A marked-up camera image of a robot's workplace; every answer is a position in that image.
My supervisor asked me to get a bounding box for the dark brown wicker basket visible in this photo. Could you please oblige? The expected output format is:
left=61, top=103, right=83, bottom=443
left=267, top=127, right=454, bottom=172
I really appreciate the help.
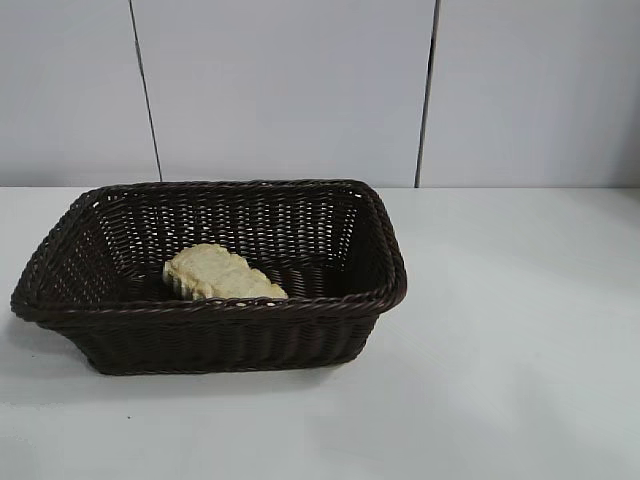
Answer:
left=9, top=178, right=409, bottom=376

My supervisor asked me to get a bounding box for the long twisted bread roll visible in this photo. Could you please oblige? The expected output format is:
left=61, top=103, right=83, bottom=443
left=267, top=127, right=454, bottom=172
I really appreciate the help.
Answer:
left=162, top=243, right=290, bottom=302

